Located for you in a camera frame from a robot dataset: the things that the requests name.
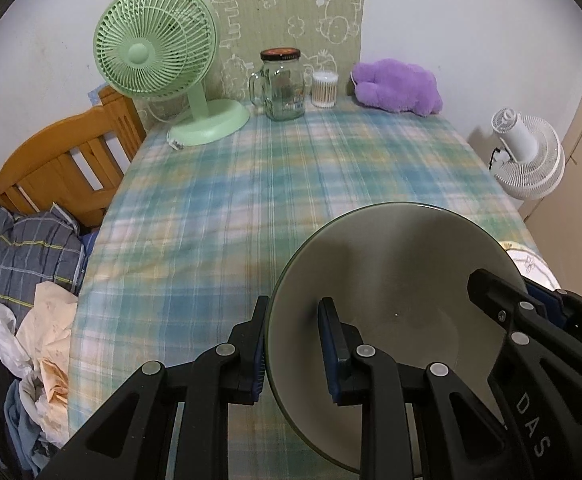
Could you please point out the white plate with red pattern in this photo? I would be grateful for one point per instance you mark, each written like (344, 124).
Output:
(531, 265)

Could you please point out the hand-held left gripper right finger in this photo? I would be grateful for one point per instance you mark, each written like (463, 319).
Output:
(328, 345)

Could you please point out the purple plush toy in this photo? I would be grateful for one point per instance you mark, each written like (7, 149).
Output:
(396, 85)

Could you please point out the grey-green floral ceramic bowl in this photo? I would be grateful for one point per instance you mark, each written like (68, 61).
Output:
(396, 260)

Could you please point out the peach cloth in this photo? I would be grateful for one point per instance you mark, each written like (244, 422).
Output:
(51, 320)

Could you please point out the green desk fan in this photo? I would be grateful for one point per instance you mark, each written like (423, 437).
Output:
(141, 52)

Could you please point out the plaid tablecloth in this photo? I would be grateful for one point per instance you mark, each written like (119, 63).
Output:
(211, 210)

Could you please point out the cotton swab container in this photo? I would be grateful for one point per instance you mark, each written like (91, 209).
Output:
(324, 90)

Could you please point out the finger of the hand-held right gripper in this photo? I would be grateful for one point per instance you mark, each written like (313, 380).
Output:
(491, 292)
(546, 300)

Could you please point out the glass jar mug with lid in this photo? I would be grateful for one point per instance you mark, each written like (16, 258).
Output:
(283, 90)

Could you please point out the white cloth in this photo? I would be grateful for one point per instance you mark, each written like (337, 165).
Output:
(3, 330)

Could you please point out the green printed board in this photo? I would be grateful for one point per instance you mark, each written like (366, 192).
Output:
(271, 20)

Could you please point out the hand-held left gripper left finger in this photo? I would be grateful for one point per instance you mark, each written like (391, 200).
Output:
(258, 360)

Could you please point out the white clip fan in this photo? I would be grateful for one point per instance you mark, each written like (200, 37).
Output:
(531, 160)

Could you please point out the blue cloth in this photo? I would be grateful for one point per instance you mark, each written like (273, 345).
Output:
(18, 420)

